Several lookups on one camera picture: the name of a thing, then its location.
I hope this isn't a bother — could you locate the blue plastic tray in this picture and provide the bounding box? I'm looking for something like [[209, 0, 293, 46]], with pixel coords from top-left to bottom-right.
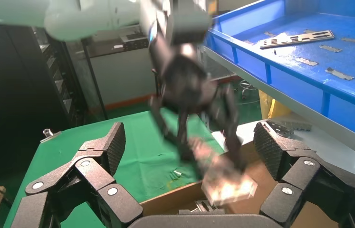
[[205, 0, 355, 147]]

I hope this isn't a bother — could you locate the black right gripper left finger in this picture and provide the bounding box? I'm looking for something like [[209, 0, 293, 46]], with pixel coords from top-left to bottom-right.
[[10, 122, 143, 228]]

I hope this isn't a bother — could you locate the green table cloth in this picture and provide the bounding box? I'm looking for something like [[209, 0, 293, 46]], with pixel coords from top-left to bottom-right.
[[3, 108, 226, 228]]

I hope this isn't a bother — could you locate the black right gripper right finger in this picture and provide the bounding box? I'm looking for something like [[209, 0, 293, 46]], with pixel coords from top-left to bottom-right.
[[252, 121, 355, 228]]

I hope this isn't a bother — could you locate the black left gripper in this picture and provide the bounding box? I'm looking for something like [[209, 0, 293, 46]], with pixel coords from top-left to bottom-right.
[[149, 53, 247, 173]]

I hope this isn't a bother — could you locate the silver IO shield plate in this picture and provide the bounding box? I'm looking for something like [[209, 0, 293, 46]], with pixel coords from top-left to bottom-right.
[[188, 137, 259, 208], [259, 29, 336, 50], [194, 199, 221, 215]]

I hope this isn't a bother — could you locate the grey cabinet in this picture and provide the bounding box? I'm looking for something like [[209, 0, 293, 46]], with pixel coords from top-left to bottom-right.
[[81, 27, 157, 112]]

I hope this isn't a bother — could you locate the brown cardboard box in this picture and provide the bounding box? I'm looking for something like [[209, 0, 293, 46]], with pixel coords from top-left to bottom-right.
[[139, 142, 340, 228]]

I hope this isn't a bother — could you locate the yellow plastic bag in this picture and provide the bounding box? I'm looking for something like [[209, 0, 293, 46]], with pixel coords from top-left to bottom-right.
[[258, 89, 292, 120]]

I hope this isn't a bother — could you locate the chrome stool base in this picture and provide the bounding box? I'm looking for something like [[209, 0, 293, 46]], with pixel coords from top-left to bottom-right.
[[239, 79, 259, 102]]

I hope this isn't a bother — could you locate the notched metal strip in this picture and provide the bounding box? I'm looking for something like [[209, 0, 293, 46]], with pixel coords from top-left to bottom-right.
[[267, 121, 294, 138]]

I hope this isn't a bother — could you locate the silver binder clip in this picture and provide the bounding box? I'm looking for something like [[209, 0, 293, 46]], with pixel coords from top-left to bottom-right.
[[40, 128, 62, 144]]

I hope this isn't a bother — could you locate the white tape scrap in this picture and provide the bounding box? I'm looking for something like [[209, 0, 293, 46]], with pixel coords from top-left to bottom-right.
[[168, 169, 183, 181]]

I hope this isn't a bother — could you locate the black equipment rack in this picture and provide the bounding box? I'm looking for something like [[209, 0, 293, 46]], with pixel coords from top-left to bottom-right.
[[0, 23, 87, 190]]

